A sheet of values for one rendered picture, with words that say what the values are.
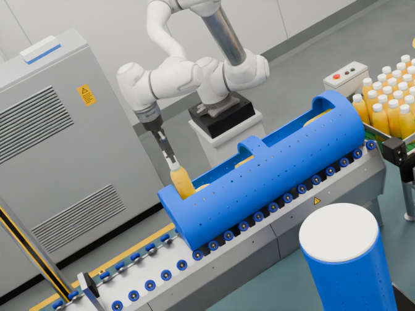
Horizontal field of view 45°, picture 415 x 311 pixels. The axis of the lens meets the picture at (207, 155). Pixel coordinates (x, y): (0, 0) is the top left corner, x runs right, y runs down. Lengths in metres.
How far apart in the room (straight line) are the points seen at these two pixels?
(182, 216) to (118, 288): 0.47
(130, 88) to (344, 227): 0.90
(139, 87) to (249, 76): 0.90
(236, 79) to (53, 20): 2.40
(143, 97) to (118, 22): 2.98
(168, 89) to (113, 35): 3.04
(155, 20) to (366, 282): 1.25
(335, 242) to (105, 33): 3.33
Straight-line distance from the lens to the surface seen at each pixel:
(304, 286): 3.07
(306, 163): 2.07
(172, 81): 1.66
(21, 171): 3.55
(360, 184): 2.33
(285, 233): 2.20
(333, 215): 1.92
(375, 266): 1.87
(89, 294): 2.09
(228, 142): 2.65
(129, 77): 1.71
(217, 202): 1.95
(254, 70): 2.49
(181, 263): 2.07
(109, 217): 3.85
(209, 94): 2.59
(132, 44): 4.75
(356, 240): 1.82
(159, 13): 2.06
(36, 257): 2.36
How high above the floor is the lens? 2.38
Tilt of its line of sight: 33 degrees down
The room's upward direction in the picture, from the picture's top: 24 degrees counter-clockwise
